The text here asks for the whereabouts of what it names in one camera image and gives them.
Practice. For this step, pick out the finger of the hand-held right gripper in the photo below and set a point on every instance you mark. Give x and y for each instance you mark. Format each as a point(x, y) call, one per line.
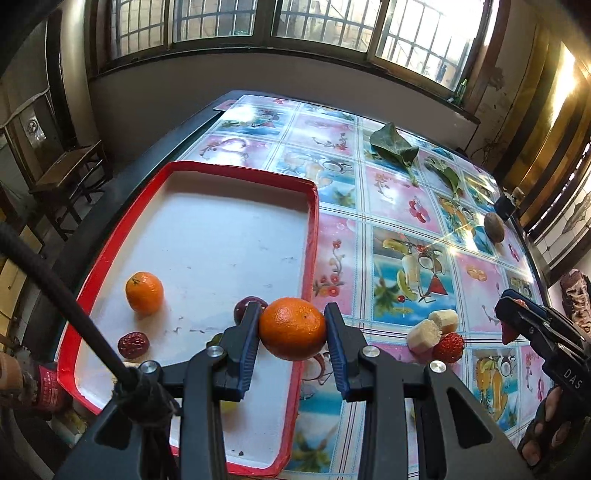
point(531, 302)
point(524, 319)

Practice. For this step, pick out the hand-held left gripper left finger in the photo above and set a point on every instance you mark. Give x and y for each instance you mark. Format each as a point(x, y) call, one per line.
point(249, 344)

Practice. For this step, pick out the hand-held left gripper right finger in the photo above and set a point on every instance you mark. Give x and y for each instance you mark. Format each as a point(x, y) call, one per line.
point(337, 350)

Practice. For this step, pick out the red strawberry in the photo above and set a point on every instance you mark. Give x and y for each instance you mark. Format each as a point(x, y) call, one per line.
point(509, 332)
point(448, 348)

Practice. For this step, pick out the black cherry with leaf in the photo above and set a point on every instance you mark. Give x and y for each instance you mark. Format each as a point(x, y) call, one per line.
point(216, 340)

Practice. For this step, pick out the dark purple plum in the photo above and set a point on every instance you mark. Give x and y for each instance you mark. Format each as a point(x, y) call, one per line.
point(241, 310)

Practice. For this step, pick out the mandarin orange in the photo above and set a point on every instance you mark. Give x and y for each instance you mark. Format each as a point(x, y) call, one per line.
point(144, 293)
point(292, 327)

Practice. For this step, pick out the cut banana piece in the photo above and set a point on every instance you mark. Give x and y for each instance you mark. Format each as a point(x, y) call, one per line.
point(445, 320)

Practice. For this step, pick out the brown kiwi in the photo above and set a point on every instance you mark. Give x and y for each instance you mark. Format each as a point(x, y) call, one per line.
point(494, 226)

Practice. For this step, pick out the dried red date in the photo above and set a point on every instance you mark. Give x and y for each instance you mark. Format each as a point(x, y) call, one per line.
point(134, 345)

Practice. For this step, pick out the red rimmed white tray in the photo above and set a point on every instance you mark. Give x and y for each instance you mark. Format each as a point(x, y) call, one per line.
point(207, 230)

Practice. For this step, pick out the person's right hand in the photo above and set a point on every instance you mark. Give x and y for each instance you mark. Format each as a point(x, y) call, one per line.
point(549, 415)

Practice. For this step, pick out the brown carved wood ornament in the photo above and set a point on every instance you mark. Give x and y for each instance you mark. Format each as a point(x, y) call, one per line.
point(575, 288)

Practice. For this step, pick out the small black box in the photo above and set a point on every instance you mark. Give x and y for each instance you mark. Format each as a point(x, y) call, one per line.
point(510, 203)

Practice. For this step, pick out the fruit printed tablecloth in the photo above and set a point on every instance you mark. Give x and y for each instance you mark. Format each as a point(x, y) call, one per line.
point(392, 258)

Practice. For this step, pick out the green leaf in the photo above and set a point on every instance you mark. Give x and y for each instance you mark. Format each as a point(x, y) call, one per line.
point(445, 175)
point(392, 147)

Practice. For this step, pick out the red can with tan spool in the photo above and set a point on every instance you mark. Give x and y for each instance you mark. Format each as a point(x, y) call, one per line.
point(48, 387)

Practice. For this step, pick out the green bottle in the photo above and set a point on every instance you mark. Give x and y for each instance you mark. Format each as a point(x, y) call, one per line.
point(461, 90)

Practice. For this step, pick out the small red card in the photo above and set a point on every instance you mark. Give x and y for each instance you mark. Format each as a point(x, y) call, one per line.
point(225, 105)

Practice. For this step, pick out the wooden chair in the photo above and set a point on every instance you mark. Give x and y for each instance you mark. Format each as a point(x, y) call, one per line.
point(69, 166)

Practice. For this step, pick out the tall standing air conditioner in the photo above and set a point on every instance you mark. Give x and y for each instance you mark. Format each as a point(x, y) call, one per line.
point(76, 69)

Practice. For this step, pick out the barred window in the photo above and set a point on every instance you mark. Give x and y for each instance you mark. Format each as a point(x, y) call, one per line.
point(277, 18)

